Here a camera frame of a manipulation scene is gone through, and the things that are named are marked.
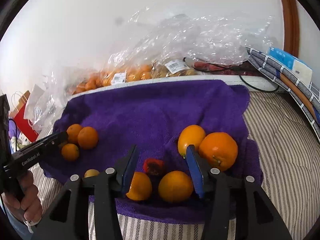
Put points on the large orange front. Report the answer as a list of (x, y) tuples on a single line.
[(219, 149)]

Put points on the orange with stem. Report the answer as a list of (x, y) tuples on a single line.
[(140, 188)]

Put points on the clear plastic bag of oranges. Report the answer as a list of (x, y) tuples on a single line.
[(178, 45)]

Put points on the red paper shopping bag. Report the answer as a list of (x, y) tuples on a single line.
[(17, 114)]

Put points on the striped folded cloth stack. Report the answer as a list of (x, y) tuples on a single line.
[(278, 73)]

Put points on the purple towel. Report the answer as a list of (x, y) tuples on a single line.
[(151, 117)]

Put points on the orange beside large orange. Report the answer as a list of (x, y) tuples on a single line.
[(175, 186)]

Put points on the small orange far right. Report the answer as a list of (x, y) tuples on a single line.
[(70, 152)]

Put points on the small orange at towel edge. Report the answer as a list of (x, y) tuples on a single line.
[(73, 132)]

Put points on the red small fruit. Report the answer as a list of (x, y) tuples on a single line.
[(153, 167)]

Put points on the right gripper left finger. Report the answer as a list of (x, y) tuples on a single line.
[(125, 168)]

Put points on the yellow-orange citrus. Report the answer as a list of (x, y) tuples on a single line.
[(191, 135)]

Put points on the person's left hand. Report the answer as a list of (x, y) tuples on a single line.
[(29, 208)]

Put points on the wooden door frame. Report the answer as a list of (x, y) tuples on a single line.
[(291, 27)]

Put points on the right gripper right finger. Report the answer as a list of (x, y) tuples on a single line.
[(198, 169)]

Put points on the orange behind large orange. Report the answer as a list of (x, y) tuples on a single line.
[(88, 138)]

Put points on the yellow-green small fruit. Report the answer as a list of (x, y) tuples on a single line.
[(91, 173)]

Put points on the blue white box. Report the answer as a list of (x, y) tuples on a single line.
[(297, 67)]

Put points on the translucent white plastic bag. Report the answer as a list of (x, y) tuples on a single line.
[(42, 109)]

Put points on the striped quilt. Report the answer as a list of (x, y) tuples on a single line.
[(289, 159)]

